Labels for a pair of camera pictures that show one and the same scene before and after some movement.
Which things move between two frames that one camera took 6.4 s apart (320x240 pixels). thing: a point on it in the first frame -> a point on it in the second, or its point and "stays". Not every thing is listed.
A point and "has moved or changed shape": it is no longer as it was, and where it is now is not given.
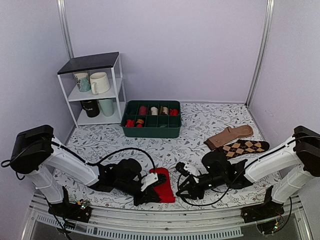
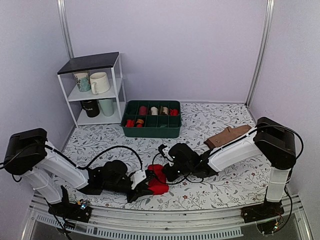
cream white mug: x=99 y=83 stays
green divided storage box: x=152 y=118 stays
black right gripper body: x=217 y=181 -> x=186 y=169
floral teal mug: x=82 y=79 stays
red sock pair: x=164 y=190 has moved or changed shape
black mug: x=91 y=107 stays
